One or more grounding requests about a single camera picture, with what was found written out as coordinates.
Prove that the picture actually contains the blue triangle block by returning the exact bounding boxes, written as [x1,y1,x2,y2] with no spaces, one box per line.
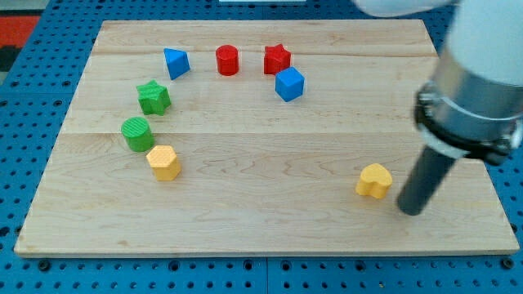
[163,48,190,80]

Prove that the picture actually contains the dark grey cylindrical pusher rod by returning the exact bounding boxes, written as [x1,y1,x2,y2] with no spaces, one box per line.
[396,146,455,216]

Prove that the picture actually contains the blue cube block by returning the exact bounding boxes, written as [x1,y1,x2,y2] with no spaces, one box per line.
[275,67,305,102]

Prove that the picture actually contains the yellow heart block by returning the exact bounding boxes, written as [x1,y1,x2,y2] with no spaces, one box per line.
[355,163,393,199]

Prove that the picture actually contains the red star block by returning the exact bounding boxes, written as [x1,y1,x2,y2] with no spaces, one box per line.
[263,44,292,75]

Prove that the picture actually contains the light wooden board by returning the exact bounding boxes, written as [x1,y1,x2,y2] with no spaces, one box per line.
[15,20,520,258]

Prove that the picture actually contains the yellow hexagon block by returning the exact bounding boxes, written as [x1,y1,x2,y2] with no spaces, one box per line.
[146,145,181,181]

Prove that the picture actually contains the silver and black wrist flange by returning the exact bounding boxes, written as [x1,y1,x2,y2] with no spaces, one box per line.
[413,50,522,166]

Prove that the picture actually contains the green star block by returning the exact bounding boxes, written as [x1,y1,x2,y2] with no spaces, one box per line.
[136,80,171,116]

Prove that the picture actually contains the red cylinder block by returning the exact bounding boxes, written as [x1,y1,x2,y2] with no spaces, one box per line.
[215,44,239,76]

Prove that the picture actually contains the green cylinder block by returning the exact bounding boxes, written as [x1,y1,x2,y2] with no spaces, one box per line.
[121,117,154,152]

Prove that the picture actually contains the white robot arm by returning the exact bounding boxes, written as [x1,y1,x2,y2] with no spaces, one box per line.
[397,0,522,216]

